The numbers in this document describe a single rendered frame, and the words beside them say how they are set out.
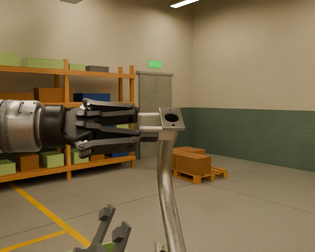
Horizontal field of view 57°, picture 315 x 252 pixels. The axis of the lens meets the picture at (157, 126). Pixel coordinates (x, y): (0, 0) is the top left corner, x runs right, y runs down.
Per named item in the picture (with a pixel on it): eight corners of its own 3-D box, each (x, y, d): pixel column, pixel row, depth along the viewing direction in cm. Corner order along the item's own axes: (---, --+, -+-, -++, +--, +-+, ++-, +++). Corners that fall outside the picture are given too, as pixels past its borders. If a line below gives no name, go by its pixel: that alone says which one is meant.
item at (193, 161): (156, 170, 606) (156, 149, 602) (185, 165, 654) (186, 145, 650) (196, 184, 510) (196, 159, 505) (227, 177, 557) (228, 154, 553)
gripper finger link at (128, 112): (78, 132, 53) (77, 127, 54) (137, 125, 56) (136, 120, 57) (76, 116, 51) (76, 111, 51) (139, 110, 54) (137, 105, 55)
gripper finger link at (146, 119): (137, 126, 55) (136, 124, 56) (172, 126, 57) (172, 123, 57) (138, 115, 53) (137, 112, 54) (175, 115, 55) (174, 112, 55)
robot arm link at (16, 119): (7, 88, 50) (43, 89, 51) (18, 126, 56) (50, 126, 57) (-8, 125, 43) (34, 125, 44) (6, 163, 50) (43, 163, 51)
